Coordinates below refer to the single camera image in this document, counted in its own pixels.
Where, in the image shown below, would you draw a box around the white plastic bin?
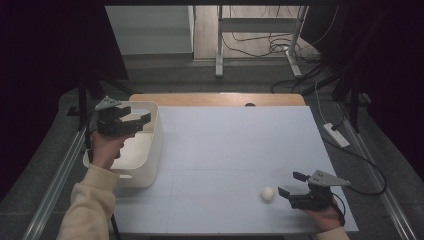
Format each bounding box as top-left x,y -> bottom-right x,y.
82,100 -> 165,189

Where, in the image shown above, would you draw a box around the person's right hand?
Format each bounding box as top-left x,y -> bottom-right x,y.
304,199 -> 344,233

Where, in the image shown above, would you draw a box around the grey metal desk frame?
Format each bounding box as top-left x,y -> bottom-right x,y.
214,4 -> 310,79

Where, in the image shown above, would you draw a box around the person's left hand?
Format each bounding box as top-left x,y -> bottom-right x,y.
90,131 -> 127,170

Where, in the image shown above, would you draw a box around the wooden table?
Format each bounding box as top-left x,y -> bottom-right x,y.
129,93 -> 306,108

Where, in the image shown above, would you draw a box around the dark curtain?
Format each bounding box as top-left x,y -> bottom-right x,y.
0,0 -> 129,201
301,0 -> 424,183

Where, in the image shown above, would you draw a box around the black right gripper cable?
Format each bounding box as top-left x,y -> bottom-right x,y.
321,134 -> 388,228

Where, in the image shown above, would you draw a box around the black floor cables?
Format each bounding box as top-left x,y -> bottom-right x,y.
222,5 -> 341,94

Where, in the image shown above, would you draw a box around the white table cover board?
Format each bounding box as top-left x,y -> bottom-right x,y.
108,105 -> 360,234

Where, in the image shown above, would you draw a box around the aluminium floor rail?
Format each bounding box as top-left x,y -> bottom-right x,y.
334,101 -> 419,240
21,128 -> 88,240

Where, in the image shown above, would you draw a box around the black metal stand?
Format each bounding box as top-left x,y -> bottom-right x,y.
331,64 -> 372,134
66,74 -> 134,132

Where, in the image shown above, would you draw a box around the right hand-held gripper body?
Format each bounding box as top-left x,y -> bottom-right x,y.
288,169 -> 352,211

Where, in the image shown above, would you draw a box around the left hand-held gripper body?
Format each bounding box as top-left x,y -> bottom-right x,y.
94,96 -> 143,138

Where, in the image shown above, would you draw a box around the white power strip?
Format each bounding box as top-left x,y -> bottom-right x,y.
322,122 -> 351,149

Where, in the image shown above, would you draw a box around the white cabinet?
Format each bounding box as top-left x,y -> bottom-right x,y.
105,5 -> 195,56

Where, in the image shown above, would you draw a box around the white ping-pong ball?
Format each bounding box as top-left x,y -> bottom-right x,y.
260,186 -> 276,202

